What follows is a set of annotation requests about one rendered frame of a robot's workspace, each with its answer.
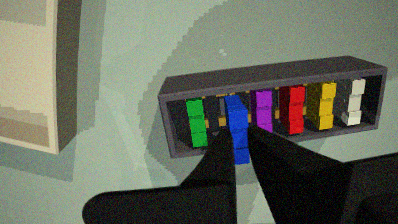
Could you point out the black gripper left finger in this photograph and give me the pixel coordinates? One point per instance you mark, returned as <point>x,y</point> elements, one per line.
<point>207,195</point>

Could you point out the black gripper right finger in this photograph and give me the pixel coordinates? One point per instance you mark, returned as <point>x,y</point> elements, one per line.
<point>304,187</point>

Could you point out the grey fuse block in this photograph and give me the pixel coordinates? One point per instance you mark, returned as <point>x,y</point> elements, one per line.
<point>310,99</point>

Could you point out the beige rectangular tray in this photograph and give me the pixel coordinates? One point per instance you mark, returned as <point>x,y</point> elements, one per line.
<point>39,44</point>

